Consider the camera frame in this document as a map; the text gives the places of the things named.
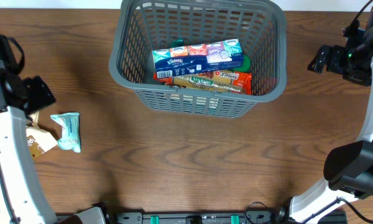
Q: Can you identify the grey plastic basket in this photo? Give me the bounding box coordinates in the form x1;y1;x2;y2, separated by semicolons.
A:
109;0;287;118

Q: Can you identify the green lid glass jar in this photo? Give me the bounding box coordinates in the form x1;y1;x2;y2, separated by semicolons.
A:
231;54;251;73

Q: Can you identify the San Remo spaghetti packet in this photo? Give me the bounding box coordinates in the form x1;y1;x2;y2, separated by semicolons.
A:
153;70;252;95

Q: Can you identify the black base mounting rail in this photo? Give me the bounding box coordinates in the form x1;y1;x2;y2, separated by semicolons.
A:
55;202;349;224

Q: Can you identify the beige crumpled snack bag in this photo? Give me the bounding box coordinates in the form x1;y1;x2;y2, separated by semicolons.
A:
26;112;57;159

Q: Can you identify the Kleenex tissue multipack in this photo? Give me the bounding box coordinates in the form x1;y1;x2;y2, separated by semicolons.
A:
152;39;243;79

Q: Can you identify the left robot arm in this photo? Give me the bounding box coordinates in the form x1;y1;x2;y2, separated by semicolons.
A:
0;34;109;223

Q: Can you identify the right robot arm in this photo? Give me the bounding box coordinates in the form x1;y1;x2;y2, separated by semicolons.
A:
274;1;373;223

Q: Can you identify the green coffee bean bag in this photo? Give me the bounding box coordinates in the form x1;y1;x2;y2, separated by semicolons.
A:
170;37;185;48

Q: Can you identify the teal wet wipes pack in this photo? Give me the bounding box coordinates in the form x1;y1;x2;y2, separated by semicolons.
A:
50;113;81;153

